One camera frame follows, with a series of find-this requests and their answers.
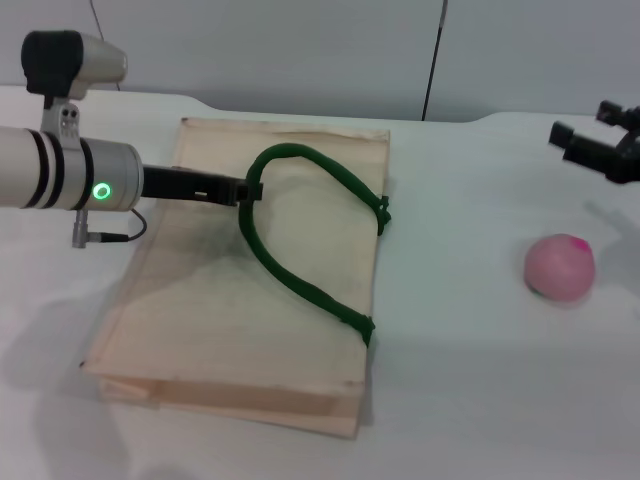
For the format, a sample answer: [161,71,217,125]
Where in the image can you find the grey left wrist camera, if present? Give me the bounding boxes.
[20,29,129,147]

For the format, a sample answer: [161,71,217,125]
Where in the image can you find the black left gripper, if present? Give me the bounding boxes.
[141,164,265,207]

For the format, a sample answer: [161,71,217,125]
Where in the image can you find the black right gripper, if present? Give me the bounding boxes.
[547,99,640,184]

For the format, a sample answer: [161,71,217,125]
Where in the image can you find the cream canvas handbag green handles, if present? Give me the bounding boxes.
[81,117,393,440]

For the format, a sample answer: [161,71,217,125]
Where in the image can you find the pink peach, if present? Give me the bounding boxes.
[523,232,597,304]

